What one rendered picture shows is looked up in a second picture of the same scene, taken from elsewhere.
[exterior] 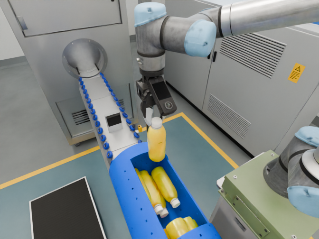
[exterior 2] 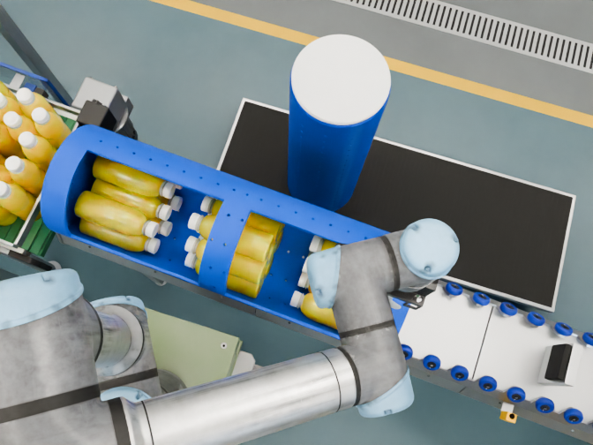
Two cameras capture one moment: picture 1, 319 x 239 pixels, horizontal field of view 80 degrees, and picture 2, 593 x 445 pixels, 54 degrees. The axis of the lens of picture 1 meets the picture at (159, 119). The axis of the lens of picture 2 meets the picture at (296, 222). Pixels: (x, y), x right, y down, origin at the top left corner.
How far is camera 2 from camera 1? 0.81 m
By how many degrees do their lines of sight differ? 58
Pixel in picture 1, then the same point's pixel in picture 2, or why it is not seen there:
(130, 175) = not seen: hidden behind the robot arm
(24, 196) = not seen: outside the picture
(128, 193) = (349, 225)
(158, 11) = (403, 238)
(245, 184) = (205, 345)
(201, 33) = (318, 255)
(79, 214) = (477, 252)
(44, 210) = (533, 208)
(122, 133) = (525, 370)
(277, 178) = (164, 378)
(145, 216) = (300, 215)
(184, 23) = (353, 253)
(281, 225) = not seen: hidden behind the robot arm
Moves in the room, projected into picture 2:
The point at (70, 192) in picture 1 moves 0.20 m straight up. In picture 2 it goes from (536, 265) to (559, 255)
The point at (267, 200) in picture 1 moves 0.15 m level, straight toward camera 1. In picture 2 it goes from (166, 343) to (182, 273)
